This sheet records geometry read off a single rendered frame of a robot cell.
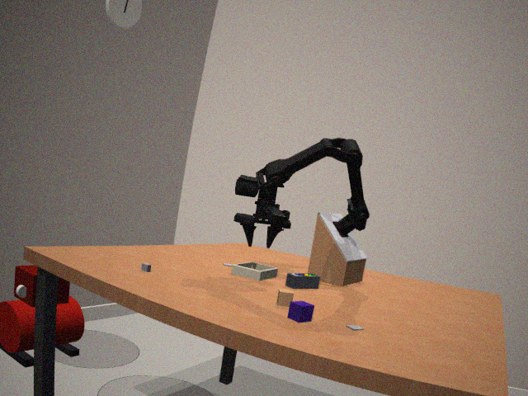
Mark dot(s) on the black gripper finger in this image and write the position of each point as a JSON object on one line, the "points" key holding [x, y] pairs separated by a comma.
{"points": [[249, 231], [271, 234]]}

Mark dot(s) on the white rectangular tray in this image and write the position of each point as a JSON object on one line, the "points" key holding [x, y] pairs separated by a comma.
{"points": [[254, 270]]}

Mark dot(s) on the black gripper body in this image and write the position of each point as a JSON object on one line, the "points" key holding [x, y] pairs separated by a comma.
{"points": [[255, 218]]}

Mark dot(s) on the violet cube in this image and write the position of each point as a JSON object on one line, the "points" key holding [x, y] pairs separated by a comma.
{"points": [[301, 311]]}

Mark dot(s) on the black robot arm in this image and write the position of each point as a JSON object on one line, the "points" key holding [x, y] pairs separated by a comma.
{"points": [[280, 171]]}

